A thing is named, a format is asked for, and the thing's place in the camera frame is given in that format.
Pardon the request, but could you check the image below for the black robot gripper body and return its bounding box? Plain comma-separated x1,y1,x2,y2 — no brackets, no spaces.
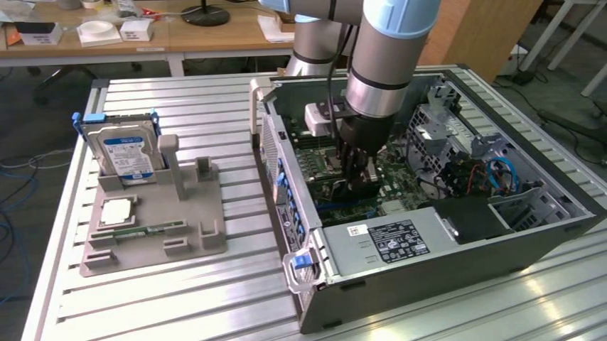
337,112,395,154

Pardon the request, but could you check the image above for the blue expansion slot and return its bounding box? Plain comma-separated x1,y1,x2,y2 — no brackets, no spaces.
315,201,355,213

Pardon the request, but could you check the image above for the CPU socket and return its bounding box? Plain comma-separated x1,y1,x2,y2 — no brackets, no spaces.
320,147,343,173

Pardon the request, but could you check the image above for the green motherboard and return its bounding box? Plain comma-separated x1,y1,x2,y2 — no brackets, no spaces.
284,119,435,228

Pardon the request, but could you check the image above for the grey power supply unit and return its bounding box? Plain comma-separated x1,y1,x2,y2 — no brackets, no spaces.
320,207,457,278

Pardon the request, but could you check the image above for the white paper stack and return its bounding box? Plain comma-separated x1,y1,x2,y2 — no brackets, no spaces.
257,13,297,44

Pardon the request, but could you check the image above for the open black PC case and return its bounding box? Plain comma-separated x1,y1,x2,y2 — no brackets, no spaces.
249,63,607,335

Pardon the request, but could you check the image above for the wooden cabinet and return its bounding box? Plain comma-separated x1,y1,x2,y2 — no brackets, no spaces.
416,0,544,80

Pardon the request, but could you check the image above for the metal disk bay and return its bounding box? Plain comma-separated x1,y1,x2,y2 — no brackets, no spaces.
487,179,573,234

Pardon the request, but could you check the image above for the wooden desk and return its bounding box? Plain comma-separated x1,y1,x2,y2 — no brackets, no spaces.
0,0,428,77

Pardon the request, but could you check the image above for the grey parts rack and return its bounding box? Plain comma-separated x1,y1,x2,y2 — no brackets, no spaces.
77,134,232,278

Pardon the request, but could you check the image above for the hard disk in blue carrier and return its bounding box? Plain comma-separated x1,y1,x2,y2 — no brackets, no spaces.
70,107,168,188

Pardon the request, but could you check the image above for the green RAM stick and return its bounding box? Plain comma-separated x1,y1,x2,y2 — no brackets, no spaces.
112,222,185,238

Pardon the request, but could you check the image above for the black lamp base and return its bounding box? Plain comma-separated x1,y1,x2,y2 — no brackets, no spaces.
180,0,230,27

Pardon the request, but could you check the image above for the silver CPU chip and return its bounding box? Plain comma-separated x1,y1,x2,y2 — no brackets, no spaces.
97,199,137,227

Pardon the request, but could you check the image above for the white box with label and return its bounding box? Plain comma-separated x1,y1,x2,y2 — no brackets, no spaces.
118,18,154,42

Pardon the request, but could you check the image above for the black chair base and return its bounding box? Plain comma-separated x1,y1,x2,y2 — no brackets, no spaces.
26,63,144,106

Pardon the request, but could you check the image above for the white box with black lid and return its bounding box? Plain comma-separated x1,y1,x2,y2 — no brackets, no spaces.
12,21,64,47

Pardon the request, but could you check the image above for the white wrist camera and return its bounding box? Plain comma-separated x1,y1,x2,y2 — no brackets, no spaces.
303,102,343,139

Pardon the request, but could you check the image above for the black camera cable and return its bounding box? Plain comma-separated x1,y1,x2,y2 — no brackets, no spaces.
325,23,357,154

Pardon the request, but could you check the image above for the blue wire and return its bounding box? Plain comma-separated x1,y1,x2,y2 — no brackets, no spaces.
487,157,523,197

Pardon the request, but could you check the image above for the white table frame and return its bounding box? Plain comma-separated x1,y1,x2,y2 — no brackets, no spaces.
517,0,607,97

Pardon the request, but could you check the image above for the white floor cable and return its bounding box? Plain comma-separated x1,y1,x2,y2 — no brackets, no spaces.
0,148,74,170

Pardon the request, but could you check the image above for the blue floor cable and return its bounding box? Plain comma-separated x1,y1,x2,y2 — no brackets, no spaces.
0,166,44,305

